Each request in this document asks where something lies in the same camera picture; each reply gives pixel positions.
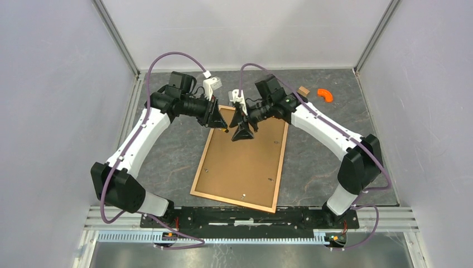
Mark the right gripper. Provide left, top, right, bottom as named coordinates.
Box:
left=230, top=99, right=273, bottom=141

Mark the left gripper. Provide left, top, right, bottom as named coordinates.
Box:
left=181, top=93, right=228, bottom=130

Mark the wooden picture frame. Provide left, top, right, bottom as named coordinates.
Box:
left=190, top=118, right=288, bottom=213

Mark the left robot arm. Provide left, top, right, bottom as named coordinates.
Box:
left=91, top=71, right=228, bottom=228

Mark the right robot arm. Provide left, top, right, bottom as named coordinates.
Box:
left=229, top=75, right=383, bottom=228

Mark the small wooden block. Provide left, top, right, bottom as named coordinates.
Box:
left=297, top=86, right=310, bottom=97

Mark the orange curved plastic piece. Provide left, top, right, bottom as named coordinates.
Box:
left=317, top=88, right=334, bottom=103

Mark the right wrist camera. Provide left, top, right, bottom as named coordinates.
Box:
left=228, top=89, right=248, bottom=116

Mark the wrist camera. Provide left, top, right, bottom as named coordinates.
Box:
left=202, top=70, right=223, bottom=100
left=228, top=89, right=248, bottom=116

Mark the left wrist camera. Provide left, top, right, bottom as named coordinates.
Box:
left=202, top=70, right=223, bottom=100

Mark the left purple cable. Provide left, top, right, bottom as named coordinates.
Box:
left=100, top=51, right=211, bottom=251

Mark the purple cable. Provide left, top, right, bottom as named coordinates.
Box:
left=100, top=51, right=211, bottom=251
left=238, top=63, right=393, bottom=252

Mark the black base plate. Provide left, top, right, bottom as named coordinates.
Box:
left=160, top=206, right=360, bottom=238

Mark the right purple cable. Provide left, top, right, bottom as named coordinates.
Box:
left=238, top=63, right=393, bottom=252

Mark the aluminium rail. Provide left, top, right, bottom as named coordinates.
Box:
left=84, top=207, right=418, bottom=245

